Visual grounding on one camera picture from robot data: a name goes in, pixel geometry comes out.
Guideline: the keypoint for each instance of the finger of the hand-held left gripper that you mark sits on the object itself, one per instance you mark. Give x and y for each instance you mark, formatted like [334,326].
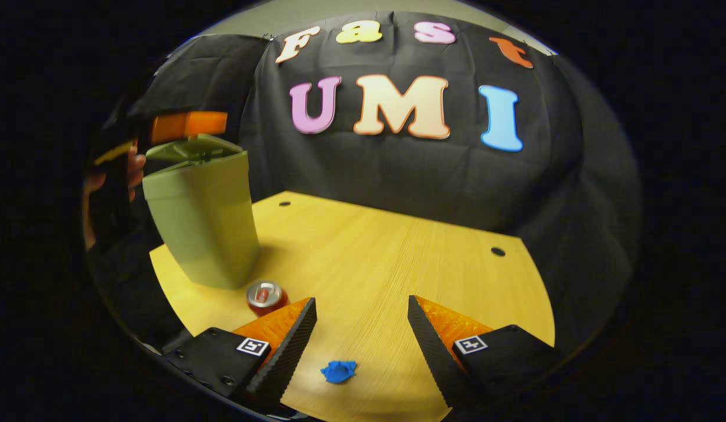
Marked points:
[190,125]

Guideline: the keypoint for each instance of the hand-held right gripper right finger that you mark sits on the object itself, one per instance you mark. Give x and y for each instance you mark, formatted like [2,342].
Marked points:
[436,351]

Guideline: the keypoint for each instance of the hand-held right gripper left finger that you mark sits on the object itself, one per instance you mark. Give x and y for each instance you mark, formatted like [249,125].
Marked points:
[289,346]

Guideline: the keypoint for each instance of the red pop can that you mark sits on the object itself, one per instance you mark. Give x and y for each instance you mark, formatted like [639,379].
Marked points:
[266,299]

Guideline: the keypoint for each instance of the blue paper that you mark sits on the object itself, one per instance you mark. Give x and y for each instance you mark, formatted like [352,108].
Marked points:
[338,371]

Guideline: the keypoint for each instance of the green desktop garbage bin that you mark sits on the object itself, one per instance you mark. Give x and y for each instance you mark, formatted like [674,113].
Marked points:
[204,223]

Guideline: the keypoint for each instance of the wooden desktop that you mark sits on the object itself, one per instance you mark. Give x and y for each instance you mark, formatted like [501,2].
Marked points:
[386,264]

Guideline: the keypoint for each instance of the black backdrop cloth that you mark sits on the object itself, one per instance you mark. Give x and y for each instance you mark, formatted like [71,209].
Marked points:
[398,176]

